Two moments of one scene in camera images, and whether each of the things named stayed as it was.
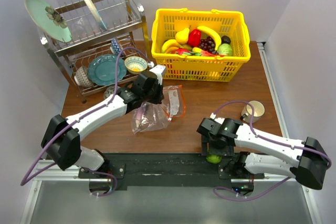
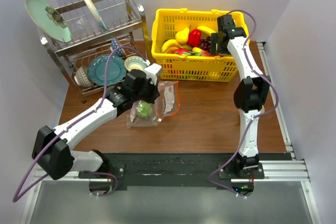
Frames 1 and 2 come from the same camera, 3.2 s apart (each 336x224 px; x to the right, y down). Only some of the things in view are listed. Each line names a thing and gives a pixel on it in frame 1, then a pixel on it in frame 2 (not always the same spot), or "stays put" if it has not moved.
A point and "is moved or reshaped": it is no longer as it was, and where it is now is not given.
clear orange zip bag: x=150 y=116 is moved or reshaped
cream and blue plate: x=90 y=2 stays put
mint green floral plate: x=48 y=19 stays put
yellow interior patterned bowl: x=135 y=65 stays put
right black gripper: x=226 y=151 -> x=214 y=40
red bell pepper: x=194 y=38 stays put
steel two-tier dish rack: x=109 y=44 stays put
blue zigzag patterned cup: x=116 y=45 stays put
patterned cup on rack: x=82 y=77 stays put
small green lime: x=213 y=159 -> x=144 y=109
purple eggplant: x=139 y=114 -> x=133 y=111
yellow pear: x=182 y=36 stays put
